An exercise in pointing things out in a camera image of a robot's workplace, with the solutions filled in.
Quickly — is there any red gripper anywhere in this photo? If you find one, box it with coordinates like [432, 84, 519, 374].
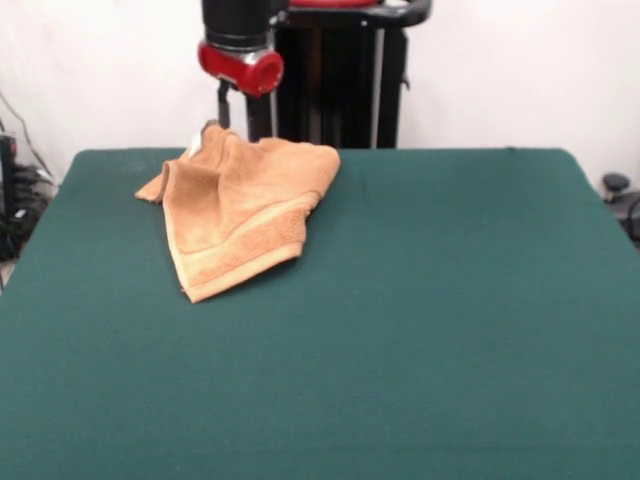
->
[196, 40, 286, 142]

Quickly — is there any tan terry towel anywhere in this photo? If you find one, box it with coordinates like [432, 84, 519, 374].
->
[134, 119, 342, 304]

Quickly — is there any black power strip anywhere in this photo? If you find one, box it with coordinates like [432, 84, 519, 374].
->
[12, 165, 56, 236]

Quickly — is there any black chair caster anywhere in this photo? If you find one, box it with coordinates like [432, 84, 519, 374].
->
[602, 173, 632, 204]

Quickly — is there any black chair base leg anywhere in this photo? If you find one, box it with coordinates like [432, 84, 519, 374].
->
[613, 192, 640, 246]

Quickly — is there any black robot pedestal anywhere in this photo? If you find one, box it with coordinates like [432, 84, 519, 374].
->
[264, 0, 434, 150]

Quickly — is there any grey cable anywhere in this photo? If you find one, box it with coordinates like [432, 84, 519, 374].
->
[0, 92, 54, 181]

